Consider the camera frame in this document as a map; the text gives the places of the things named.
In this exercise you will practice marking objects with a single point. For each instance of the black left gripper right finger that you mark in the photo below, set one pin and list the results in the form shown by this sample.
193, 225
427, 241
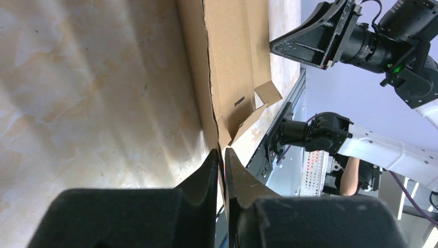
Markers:
259, 217

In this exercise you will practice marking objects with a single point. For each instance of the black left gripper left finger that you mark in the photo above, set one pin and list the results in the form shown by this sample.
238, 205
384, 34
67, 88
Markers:
183, 216

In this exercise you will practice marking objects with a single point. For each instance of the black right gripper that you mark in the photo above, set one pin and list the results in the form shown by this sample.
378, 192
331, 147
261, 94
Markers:
332, 34

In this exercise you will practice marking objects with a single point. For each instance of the brown cardboard box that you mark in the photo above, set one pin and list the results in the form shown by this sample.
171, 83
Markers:
227, 44

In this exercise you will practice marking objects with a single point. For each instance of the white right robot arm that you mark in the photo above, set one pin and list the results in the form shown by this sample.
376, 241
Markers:
373, 84

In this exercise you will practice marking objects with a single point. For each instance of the person forearm in background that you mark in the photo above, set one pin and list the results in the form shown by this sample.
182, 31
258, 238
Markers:
349, 179

